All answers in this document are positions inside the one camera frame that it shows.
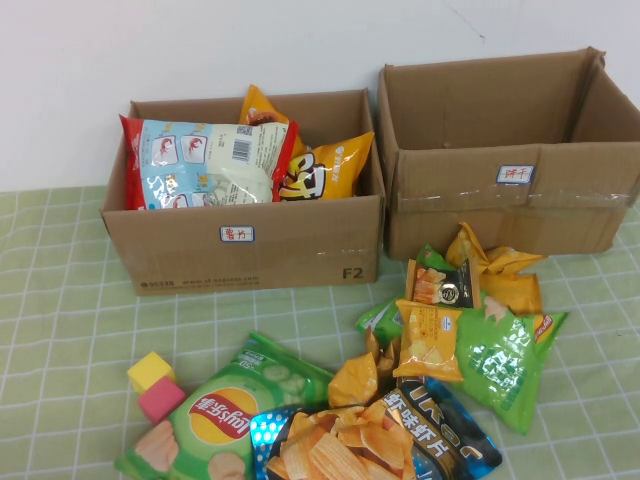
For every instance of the taped cardboard box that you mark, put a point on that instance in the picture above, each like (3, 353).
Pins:
(450, 220)

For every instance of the light green Lay's bag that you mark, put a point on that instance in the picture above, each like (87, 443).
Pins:
(500, 370)

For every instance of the white label on F2 box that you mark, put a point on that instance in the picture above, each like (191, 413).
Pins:
(237, 233)

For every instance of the cardboard box with F2 print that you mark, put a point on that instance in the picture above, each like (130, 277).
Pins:
(200, 260)

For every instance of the small black chip packet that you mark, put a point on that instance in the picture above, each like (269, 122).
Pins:
(440, 285)

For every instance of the yellow foam cube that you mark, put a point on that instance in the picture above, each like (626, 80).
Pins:
(147, 367)

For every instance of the small yellow snack packet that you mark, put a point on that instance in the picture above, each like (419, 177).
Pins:
(352, 382)
(462, 245)
(515, 295)
(510, 260)

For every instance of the pink foam cube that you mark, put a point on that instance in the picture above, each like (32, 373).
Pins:
(160, 400)

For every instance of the white label on taped box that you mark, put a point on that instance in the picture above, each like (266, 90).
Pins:
(516, 174)

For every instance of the red shrimp stick bag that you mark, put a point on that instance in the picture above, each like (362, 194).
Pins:
(200, 160)

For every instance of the yellow cracker packet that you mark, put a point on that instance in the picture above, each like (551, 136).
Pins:
(425, 345)

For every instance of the green cucumber Lay's bag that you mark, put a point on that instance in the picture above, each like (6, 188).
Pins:
(225, 415)

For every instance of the yellow chip bag black letters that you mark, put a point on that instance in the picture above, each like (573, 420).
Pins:
(340, 170)

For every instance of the green checked tablecloth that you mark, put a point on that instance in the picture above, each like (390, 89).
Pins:
(60, 310)

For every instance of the blue black shrimp chip bag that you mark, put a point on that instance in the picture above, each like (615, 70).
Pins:
(350, 445)

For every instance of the small golden snack packet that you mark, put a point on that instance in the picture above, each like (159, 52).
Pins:
(382, 360)

